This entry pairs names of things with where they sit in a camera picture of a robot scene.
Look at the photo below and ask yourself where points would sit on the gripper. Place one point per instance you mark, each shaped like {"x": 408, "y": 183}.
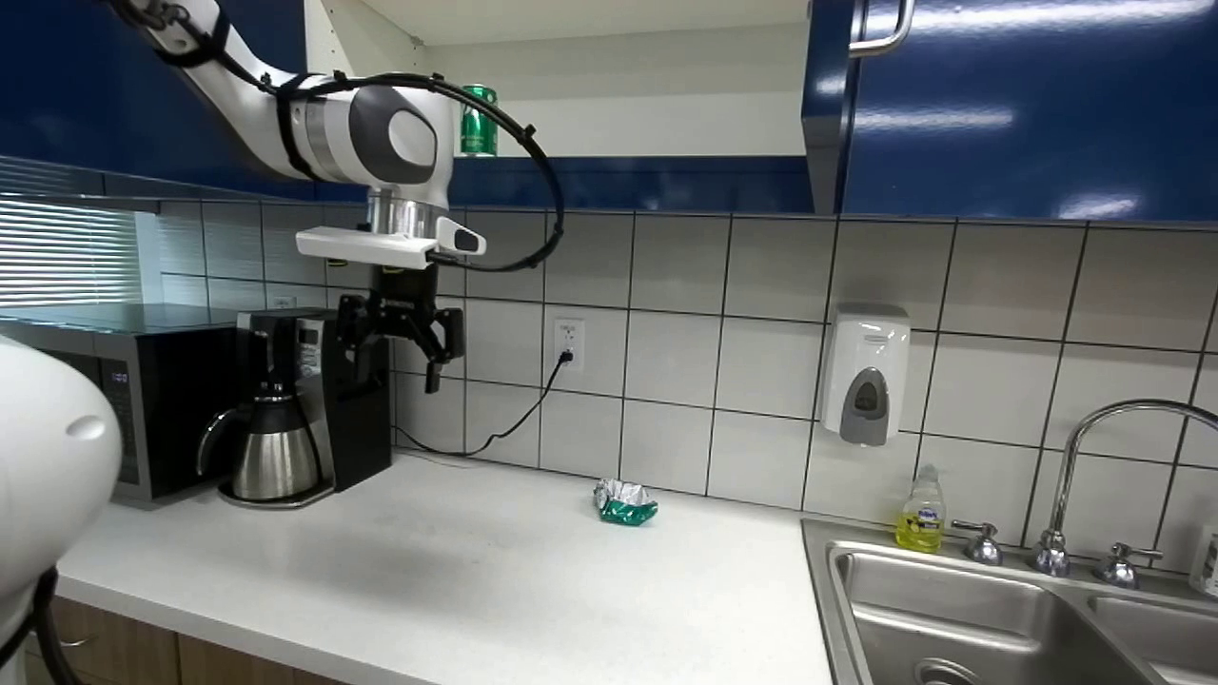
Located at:
{"x": 407, "y": 290}

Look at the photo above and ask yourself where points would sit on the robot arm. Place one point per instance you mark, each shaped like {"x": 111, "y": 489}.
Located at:
{"x": 381, "y": 133}

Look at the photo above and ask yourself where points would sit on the green can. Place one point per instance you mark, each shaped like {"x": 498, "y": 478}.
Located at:
{"x": 479, "y": 119}

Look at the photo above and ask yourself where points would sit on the black coffee maker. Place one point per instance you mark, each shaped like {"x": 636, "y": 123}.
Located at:
{"x": 357, "y": 409}

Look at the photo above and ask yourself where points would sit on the steel coffee carafe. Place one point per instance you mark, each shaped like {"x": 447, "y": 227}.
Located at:
{"x": 274, "y": 457}

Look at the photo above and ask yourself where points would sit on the black steel microwave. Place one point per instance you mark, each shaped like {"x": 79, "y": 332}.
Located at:
{"x": 162, "y": 400}

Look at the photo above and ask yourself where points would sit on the crumpled green silver packet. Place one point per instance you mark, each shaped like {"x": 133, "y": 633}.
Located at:
{"x": 625, "y": 502}

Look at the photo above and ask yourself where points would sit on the wooden drawer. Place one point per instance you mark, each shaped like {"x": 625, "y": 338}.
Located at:
{"x": 124, "y": 647}

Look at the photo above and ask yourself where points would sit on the white soap dispenser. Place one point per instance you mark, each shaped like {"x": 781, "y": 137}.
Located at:
{"x": 864, "y": 371}

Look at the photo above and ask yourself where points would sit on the yellow dish soap bottle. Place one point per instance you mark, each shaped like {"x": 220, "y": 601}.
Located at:
{"x": 920, "y": 518}

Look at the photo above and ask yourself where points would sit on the steel sink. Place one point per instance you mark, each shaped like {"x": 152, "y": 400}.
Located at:
{"x": 952, "y": 609}

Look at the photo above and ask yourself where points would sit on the chrome tap lever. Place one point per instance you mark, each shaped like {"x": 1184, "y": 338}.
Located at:
{"x": 1118, "y": 566}
{"x": 980, "y": 544}

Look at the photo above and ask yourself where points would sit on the chrome tap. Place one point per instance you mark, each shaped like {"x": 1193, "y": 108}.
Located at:
{"x": 1070, "y": 466}

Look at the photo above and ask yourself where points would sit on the white container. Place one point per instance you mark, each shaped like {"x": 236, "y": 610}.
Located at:
{"x": 1207, "y": 566}

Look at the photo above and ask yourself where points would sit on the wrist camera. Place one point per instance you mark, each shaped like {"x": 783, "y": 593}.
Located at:
{"x": 366, "y": 246}

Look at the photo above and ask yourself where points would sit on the white wall socket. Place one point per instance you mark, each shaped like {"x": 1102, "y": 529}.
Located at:
{"x": 569, "y": 342}

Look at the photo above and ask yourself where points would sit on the blue wall cabinet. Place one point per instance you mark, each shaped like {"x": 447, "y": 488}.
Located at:
{"x": 999, "y": 114}

